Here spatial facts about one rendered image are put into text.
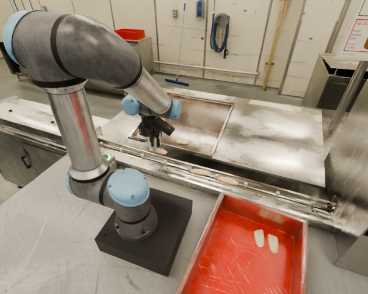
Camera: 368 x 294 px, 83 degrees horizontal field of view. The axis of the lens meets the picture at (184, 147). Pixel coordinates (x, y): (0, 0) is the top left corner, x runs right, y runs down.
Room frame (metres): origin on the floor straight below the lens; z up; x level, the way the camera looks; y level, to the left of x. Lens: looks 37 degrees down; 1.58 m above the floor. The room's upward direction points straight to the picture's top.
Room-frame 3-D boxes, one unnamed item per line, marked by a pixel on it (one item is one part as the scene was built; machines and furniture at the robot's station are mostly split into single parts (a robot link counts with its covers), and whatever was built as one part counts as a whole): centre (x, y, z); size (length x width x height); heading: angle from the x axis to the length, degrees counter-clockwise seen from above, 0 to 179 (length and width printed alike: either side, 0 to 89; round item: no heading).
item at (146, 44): (4.56, 1.06, 0.44); 0.70 x 0.55 x 0.87; 67
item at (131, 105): (0.76, 0.17, 1.23); 0.11 x 0.11 x 0.08; 71
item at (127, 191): (0.44, 0.18, 1.06); 0.13 x 0.12 x 0.14; 71
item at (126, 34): (4.56, 1.06, 0.94); 0.51 x 0.36 x 0.13; 71
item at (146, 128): (0.86, 0.16, 1.08); 0.09 x 0.08 x 0.12; 68
